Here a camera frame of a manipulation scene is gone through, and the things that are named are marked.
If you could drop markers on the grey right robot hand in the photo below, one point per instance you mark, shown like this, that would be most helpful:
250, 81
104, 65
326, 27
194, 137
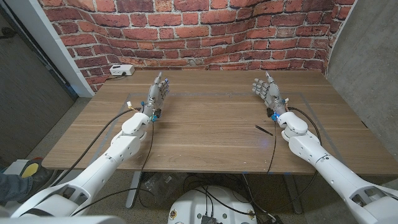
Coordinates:
271, 93

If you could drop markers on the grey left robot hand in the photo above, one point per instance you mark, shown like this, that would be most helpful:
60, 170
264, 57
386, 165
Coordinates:
154, 95

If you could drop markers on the black tweezer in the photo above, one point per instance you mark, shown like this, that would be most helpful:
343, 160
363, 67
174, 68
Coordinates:
264, 130

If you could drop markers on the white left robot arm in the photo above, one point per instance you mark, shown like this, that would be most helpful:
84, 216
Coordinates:
102, 165

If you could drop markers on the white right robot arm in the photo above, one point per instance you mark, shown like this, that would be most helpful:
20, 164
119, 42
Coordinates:
326, 168

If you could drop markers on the white power box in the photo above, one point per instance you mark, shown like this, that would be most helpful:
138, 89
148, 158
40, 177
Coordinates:
122, 70

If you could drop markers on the red brick print backdrop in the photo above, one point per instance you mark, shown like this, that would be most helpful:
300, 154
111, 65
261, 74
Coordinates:
199, 34

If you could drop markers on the clear plastic bag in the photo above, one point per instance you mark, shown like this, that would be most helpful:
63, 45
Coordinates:
160, 186

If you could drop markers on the grey table leg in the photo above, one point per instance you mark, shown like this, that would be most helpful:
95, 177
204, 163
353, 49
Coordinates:
133, 189
292, 193

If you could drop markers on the white pillar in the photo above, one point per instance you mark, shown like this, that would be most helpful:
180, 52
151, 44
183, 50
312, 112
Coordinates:
49, 43

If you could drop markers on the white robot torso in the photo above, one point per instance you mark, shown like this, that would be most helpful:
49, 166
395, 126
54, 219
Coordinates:
211, 205

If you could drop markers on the black and yellow shoe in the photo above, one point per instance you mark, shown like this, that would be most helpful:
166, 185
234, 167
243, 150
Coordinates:
31, 169

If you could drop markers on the white floor platform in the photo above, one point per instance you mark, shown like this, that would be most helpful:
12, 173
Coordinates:
14, 167

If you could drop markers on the person's leg in jeans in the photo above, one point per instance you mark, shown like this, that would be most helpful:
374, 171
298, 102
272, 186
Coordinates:
14, 188

